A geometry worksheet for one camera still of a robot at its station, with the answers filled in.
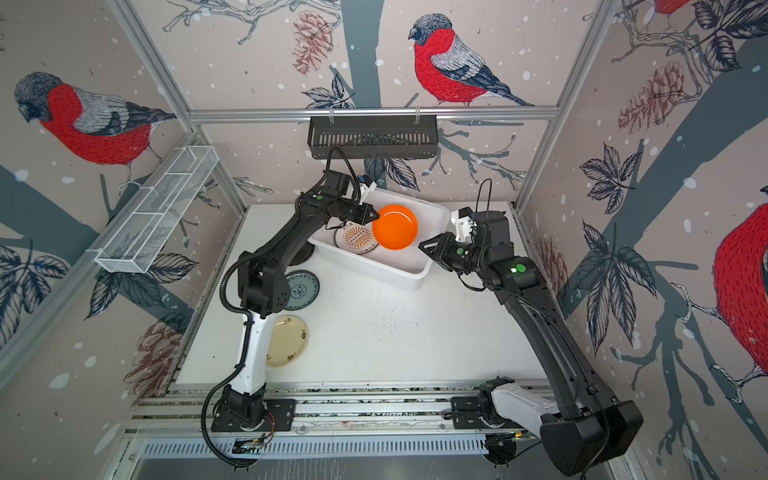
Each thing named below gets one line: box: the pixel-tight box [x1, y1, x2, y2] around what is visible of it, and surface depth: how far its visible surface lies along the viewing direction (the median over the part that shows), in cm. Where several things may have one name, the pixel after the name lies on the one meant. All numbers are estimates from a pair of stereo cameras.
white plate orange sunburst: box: [334, 221, 379, 254], surface depth 109 cm
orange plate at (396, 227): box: [372, 204, 419, 251], surface depth 97 cm
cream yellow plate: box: [266, 315, 308, 368], surface depth 85 cm
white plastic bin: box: [309, 189, 451, 291], surface depth 96 cm
